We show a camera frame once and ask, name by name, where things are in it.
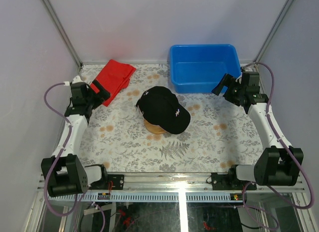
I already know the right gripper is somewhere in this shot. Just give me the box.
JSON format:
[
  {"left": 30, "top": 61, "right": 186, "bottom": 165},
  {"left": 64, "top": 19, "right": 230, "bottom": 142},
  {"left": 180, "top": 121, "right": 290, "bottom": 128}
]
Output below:
[{"left": 211, "top": 74, "right": 245, "bottom": 107}]

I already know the blue plastic bin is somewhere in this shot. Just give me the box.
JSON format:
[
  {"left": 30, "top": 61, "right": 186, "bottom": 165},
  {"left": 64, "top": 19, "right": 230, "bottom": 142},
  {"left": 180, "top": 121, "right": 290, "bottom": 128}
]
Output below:
[{"left": 169, "top": 44, "right": 241, "bottom": 94}]

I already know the black cap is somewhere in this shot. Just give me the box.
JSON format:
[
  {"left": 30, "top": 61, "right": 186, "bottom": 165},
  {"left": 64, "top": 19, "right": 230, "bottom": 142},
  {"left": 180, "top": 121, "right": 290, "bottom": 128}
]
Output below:
[{"left": 136, "top": 86, "right": 191, "bottom": 135}]

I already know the wooden hat stand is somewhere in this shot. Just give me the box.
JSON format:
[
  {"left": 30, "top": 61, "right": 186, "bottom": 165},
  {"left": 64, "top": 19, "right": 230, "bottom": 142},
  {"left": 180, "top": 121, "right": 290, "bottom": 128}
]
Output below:
[{"left": 144, "top": 120, "right": 166, "bottom": 135}]

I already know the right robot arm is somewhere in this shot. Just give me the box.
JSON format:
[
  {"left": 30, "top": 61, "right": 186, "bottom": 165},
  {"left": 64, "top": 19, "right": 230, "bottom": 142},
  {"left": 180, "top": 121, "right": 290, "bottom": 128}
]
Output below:
[{"left": 212, "top": 71, "right": 304, "bottom": 189}]

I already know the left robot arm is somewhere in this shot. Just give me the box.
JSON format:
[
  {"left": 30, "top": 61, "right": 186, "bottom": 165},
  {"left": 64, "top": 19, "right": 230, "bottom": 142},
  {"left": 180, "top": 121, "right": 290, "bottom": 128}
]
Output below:
[{"left": 41, "top": 76, "right": 111, "bottom": 197}]

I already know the red folded cloth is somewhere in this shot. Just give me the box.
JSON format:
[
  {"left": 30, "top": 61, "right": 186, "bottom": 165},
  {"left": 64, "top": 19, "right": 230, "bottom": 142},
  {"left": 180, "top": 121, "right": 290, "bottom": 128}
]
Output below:
[{"left": 90, "top": 59, "right": 136, "bottom": 107}]

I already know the floral table mat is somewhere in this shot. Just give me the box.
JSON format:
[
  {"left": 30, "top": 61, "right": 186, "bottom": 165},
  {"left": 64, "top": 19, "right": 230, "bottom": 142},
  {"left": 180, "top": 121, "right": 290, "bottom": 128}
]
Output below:
[{"left": 79, "top": 64, "right": 263, "bottom": 173}]

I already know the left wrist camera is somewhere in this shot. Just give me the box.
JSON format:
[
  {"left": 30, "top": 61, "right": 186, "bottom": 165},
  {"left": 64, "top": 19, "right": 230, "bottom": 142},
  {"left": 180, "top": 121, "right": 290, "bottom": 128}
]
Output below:
[{"left": 62, "top": 75, "right": 85, "bottom": 86}]

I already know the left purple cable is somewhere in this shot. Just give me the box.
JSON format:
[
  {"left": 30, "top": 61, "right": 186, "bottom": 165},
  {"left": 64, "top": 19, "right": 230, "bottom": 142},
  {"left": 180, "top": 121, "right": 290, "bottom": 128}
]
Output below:
[{"left": 43, "top": 82, "right": 105, "bottom": 232}]

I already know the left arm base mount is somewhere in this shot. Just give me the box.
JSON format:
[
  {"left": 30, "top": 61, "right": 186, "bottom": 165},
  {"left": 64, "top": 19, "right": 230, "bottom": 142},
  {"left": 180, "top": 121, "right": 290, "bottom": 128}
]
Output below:
[{"left": 85, "top": 165, "right": 125, "bottom": 191}]

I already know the aluminium front rail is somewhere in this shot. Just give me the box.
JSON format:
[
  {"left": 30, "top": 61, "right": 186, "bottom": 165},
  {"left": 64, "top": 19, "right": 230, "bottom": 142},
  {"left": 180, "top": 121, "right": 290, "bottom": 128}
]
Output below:
[{"left": 37, "top": 172, "right": 306, "bottom": 203}]

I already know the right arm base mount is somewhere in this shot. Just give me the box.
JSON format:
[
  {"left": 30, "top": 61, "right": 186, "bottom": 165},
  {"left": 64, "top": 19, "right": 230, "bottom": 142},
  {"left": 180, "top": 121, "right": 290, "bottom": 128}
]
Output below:
[{"left": 206, "top": 165, "right": 257, "bottom": 191}]

